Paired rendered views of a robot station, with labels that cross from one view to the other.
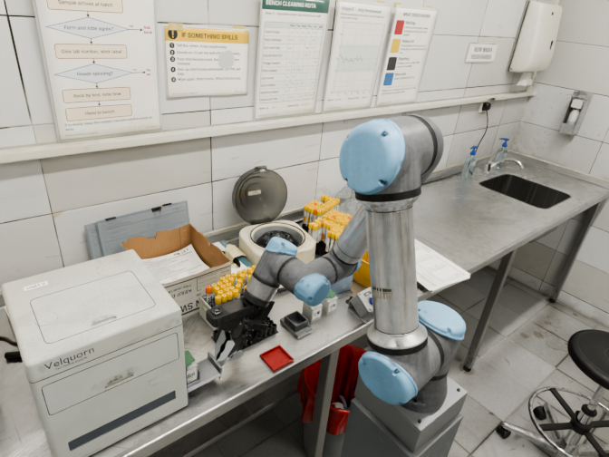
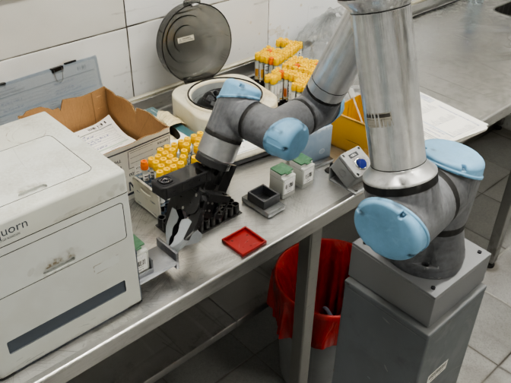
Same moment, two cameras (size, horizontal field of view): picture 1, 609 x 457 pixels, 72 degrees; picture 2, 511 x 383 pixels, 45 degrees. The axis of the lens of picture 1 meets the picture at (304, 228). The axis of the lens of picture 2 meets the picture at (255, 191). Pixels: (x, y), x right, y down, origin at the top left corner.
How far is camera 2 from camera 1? 0.18 m
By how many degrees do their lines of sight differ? 7
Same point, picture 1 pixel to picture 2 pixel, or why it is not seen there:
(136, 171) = (25, 17)
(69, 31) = not seen: outside the picture
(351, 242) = (331, 73)
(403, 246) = (402, 55)
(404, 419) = (414, 288)
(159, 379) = (106, 264)
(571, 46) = not seen: outside the picture
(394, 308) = (395, 137)
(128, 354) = (67, 229)
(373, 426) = (376, 305)
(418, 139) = not seen: outside the picture
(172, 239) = (84, 110)
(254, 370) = (217, 257)
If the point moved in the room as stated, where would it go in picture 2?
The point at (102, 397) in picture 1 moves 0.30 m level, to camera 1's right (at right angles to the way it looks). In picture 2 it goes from (42, 286) to (231, 286)
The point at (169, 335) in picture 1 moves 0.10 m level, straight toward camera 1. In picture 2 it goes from (113, 207) to (127, 243)
